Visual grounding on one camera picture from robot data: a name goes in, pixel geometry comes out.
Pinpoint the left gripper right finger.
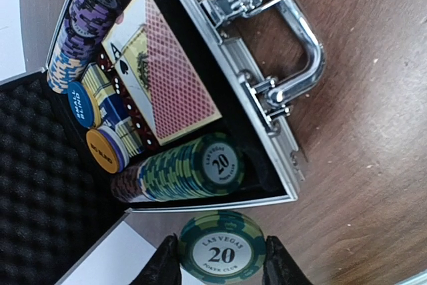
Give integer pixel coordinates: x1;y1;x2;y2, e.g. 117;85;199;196
263;236;310;285

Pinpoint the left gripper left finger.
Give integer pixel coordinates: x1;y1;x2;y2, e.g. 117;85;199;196
138;234;182;285

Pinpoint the green poker chip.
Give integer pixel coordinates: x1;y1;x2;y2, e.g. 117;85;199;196
178;210;266;284

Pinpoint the orange big blind button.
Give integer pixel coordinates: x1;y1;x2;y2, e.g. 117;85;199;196
86;129;120;174

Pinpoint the white dealer button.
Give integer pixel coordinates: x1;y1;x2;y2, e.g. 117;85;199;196
98;125;130;172

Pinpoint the blue gold card deck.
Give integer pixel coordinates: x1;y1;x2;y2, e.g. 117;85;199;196
81;63;145;157

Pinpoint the blue small blind button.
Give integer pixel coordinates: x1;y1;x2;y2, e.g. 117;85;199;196
67;81;101;128

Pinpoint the aluminium poker case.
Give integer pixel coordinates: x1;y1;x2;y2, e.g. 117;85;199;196
1;0;326;284

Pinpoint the brown chip stack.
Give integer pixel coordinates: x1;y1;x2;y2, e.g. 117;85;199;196
110;166;148;203

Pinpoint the green chip stack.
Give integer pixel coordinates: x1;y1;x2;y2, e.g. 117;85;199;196
137;132;245;202

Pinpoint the red die five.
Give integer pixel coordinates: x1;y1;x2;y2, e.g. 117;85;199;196
141;136;160;152

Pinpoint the red die four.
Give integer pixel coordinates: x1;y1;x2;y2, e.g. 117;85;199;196
132;118;152;139

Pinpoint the red die three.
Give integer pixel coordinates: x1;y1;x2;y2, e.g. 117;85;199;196
122;97;141;118

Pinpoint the red die two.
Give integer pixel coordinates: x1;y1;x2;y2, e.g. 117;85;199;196
111;75;127;97

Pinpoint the pink playing card deck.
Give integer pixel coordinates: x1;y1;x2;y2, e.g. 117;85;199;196
102;0;222;145

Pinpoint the red die one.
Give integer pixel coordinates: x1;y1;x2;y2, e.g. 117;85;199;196
96;52;113;72

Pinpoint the blue peach chip stack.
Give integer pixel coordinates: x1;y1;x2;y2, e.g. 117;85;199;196
47;44;89;94

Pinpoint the purple chip stack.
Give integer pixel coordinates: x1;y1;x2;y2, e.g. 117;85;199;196
67;0;121;59

